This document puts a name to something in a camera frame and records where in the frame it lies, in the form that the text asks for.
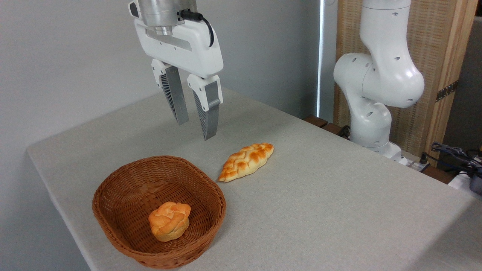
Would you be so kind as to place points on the metal screen hinge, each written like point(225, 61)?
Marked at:
point(447, 91)

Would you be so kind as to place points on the wooden woven folding screen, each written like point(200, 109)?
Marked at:
point(433, 37)

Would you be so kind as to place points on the braided long bread loaf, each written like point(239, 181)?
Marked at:
point(246, 161)

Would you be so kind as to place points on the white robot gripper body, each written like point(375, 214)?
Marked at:
point(180, 45)

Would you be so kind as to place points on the brown wicker basket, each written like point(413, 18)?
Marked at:
point(124, 195)

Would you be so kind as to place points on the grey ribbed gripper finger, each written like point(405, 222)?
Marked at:
point(175, 94)
point(211, 109)

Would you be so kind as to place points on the round golden bread roll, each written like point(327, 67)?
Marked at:
point(169, 220)

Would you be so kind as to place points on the black power plug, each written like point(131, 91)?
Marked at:
point(424, 158)

